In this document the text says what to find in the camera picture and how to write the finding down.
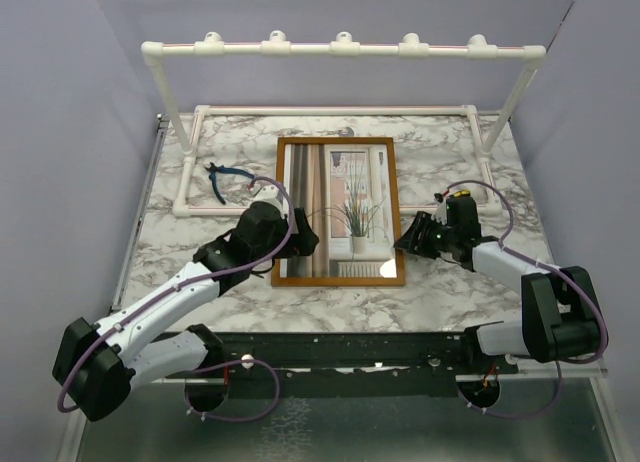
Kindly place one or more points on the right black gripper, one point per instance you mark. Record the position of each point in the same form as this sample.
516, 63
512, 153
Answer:
410, 240

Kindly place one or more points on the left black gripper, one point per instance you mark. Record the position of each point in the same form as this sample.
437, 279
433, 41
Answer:
301, 243

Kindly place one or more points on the brown wooden picture frame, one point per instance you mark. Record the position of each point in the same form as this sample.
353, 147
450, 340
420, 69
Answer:
348, 189

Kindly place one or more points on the yellow black screwdriver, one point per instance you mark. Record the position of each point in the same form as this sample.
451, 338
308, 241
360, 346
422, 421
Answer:
461, 193

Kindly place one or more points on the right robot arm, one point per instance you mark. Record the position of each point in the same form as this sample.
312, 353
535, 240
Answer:
560, 317

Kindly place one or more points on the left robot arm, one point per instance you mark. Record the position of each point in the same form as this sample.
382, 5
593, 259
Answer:
99, 364

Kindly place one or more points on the white PVC pipe rack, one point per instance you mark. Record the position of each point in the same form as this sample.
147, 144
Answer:
343, 46

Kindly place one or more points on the silver open-end wrench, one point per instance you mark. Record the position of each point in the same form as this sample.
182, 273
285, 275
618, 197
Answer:
346, 132

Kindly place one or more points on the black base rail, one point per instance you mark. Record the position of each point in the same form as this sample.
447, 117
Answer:
328, 365

